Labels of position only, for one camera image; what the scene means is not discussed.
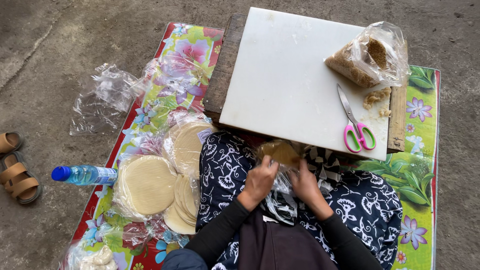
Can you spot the person's left fingers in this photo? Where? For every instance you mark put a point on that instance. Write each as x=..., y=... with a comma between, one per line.
x=268, y=167

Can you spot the bag of white dough pieces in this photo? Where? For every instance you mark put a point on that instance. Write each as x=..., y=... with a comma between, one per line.
x=97, y=259

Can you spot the person's dark brown apron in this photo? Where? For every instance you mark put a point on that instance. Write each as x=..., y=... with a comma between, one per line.
x=281, y=243

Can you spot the floral plastic floor mat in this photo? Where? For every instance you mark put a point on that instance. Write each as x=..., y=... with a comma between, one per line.
x=412, y=180

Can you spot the fanned stack of round wrappers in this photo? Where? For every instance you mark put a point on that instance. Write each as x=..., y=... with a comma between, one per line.
x=183, y=204

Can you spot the blue capped water bottle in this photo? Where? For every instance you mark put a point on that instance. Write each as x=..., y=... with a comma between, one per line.
x=86, y=175

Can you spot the large bagged round wrapper stack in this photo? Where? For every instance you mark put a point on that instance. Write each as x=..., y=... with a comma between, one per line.
x=148, y=185

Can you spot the low wooden table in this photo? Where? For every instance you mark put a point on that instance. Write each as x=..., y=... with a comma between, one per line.
x=225, y=67

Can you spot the person's navy patterned trousers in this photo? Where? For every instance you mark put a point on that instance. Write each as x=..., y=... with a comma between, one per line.
x=360, y=202

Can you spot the white plastic cutting board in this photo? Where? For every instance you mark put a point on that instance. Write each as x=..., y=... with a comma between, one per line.
x=281, y=75

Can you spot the labelled packet of round wrappers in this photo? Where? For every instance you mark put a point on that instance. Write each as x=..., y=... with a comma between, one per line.
x=187, y=146

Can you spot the clear bag of brown crumbs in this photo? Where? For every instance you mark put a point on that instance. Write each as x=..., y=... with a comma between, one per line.
x=348, y=67

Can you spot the clear bag with brown cake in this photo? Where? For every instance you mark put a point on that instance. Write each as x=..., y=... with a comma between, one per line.
x=282, y=153

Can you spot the pale crumbly filling lumps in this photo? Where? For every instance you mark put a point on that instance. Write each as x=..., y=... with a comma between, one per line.
x=375, y=97

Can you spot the person's left hand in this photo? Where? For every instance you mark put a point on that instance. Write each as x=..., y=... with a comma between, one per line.
x=258, y=183

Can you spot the person's right fingers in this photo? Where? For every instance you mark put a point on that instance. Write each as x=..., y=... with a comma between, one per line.
x=299, y=170

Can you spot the person's right hand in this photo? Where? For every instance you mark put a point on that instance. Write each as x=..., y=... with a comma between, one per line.
x=307, y=187

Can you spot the empty crumpled clear plastic bag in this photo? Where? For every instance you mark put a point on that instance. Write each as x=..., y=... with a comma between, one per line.
x=176, y=75
x=108, y=93

